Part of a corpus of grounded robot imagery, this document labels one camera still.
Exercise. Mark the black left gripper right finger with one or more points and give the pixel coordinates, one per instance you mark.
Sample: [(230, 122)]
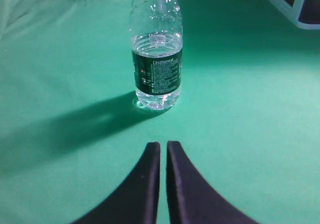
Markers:
[(190, 198)]

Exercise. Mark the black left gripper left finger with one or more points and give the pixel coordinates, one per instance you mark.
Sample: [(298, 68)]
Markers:
[(135, 200)]

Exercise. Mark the clear water bottle green label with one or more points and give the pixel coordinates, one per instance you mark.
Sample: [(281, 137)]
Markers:
[(156, 33)]

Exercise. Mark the green cloth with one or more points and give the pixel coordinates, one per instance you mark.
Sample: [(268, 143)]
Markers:
[(248, 116)]

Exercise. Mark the white drawer cabinet frame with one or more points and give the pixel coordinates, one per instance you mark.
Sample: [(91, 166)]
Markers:
[(304, 14)]

